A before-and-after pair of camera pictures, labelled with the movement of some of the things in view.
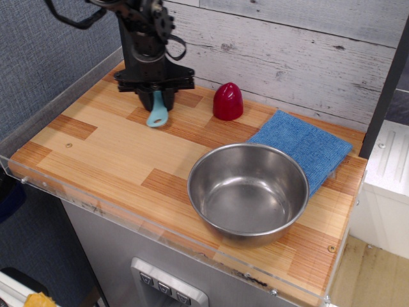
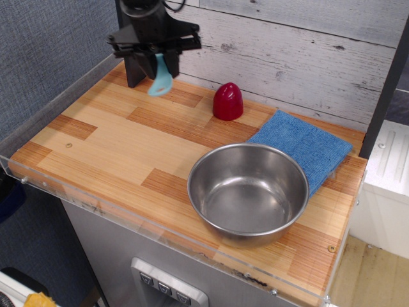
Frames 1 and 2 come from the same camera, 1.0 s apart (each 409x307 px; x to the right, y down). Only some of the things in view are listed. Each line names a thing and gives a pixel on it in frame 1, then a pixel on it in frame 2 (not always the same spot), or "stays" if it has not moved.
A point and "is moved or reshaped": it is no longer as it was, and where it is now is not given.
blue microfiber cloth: x=321 y=155 stays
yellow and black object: x=39 y=299 stays
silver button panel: x=153 y=286 stays
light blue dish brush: x=158 y=112 is moved or reshaped
